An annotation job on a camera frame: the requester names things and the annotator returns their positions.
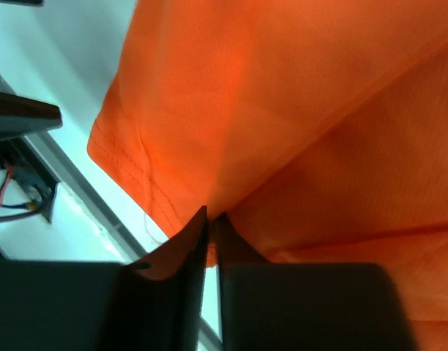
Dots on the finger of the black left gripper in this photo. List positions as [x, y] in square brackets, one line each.
[21, 116]

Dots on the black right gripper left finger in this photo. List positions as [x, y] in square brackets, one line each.
[153, 303]

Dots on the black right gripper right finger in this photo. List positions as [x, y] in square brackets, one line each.
[310, 306]

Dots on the aluminium table frame rail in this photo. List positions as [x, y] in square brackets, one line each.
[45, 148]

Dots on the orange t shirt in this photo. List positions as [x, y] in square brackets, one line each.
[319, 127]

